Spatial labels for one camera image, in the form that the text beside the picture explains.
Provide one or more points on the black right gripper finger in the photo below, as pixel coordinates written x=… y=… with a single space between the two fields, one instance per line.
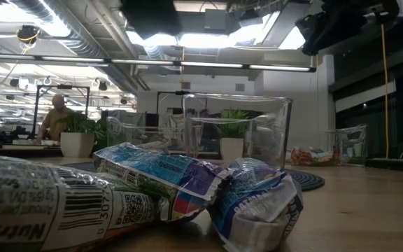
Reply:
x=315 y=43
x=311 y=24

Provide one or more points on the red granola bar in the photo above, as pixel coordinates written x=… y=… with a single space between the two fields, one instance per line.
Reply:
x=327 y=157
x=301 y=157

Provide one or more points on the large barcode snack bag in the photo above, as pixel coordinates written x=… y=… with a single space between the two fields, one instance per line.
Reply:
x=30 y=203

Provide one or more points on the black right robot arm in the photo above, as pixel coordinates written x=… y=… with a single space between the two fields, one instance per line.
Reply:
x=388 y=8

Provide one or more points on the grey ceiling box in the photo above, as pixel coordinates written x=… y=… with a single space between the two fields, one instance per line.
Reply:
x=215 y=19

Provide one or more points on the long LED light bar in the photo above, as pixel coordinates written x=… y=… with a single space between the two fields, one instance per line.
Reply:
x=208 y=64

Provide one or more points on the clear plastic bin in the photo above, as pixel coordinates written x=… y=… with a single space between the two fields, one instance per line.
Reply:
x=271 y=140
x=124 y=133
x=353 y=140

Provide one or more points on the spiky green plant white pot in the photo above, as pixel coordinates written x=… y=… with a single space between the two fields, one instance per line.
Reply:
x=231 y=148

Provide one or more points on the round dark blue woven mat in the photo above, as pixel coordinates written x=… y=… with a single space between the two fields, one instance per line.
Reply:
x=306 y=180

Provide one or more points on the person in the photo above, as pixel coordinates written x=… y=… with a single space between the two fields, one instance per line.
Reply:
x=52 y=122

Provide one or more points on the leafy green plant white pot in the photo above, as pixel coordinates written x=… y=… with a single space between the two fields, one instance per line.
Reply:
x=77 y=145

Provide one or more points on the dark office desk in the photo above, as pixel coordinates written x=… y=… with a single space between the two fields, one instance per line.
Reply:
x=19 y=151

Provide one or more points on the black workstation frame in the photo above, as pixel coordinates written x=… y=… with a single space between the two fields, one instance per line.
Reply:
x=63 y=86
x=170 y=92

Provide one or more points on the black aluminium rig frame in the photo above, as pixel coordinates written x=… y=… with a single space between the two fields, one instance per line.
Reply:
x=397 y=164

